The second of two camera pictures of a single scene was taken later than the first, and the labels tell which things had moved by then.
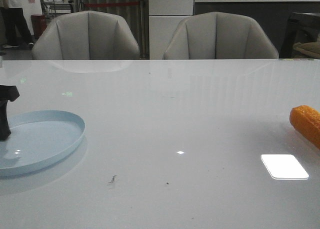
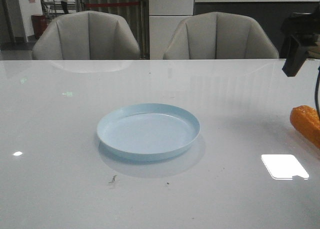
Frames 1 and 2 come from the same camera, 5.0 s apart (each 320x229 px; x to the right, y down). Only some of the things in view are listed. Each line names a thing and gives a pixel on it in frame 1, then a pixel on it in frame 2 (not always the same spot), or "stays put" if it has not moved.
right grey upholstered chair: [219, 35] stays put
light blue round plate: [29, 116] to [148, 131]
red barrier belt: [112, 3] stays put
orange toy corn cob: [306, 120] stays put
